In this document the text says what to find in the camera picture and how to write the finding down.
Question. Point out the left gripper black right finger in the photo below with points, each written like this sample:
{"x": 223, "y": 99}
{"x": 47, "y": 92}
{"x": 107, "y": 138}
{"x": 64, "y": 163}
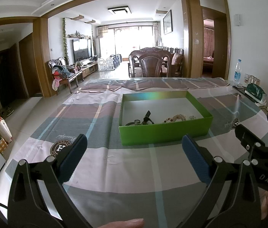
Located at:
{"x": 231, "y": 198}

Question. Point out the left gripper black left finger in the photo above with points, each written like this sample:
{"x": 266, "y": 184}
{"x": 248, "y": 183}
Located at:
{"x": 26, "y": 206}

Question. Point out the black wrist watch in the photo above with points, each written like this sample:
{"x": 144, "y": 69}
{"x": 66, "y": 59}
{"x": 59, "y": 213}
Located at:
{"x": 146, "y": 119}

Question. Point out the person's right hand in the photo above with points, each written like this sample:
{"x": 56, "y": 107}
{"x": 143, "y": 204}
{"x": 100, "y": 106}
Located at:
{"x": 264, "y": 205}

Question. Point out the person's left hand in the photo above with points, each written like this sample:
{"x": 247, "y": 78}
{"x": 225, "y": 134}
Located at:
{"x": 135, "y": 223}

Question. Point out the green white tissue box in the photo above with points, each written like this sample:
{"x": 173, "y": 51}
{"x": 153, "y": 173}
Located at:
{"x": 256, "y": 93}

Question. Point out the plastic water bottle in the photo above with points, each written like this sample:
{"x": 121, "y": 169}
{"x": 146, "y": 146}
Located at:
{"x": 237, "y": 74}

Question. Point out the red white paper bag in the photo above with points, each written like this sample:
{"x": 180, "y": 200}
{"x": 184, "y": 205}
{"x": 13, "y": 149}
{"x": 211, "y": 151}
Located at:
{"x": 4, "y": 131}

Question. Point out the plaid bed sheet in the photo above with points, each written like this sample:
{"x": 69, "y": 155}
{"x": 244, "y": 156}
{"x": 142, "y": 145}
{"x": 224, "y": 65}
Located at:
{"x": 154, "y": 182}

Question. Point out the green cardboard box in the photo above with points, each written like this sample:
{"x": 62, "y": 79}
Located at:
{"x": 170, "y": 112}

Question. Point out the wooden armchair with clothes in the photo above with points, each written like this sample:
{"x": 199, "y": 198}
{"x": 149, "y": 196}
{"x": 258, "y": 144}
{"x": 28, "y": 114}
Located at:
{"x": 64, "y": 74}

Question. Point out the wooden tv cabinet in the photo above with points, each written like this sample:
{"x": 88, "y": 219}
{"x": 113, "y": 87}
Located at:
{"x": 89, "y": 69}

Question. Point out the carved wooden chair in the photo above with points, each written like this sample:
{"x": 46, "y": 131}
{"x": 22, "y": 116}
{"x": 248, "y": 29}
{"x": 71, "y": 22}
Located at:
{"x": 151, "y": 60}

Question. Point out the green ivy garland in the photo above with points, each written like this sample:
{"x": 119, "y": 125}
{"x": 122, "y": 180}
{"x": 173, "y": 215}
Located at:
{"x": 66, "y": 56}

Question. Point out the white baby fence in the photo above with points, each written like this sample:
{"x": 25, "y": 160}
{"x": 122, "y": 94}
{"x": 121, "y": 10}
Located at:
{"x": 105, "y": 65}

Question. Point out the flat screen television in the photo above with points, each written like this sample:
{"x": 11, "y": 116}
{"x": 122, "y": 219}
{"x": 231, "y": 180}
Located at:
{"x": 82, "y": 49}

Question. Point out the ceiling light fixture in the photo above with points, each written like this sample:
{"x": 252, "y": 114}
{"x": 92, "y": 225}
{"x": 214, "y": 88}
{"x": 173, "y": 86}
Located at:
{"x": 120, "y": 10}

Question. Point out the framed wall picture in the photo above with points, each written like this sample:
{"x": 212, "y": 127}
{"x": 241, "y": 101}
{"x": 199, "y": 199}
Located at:
{"x": 167, "y": 22}

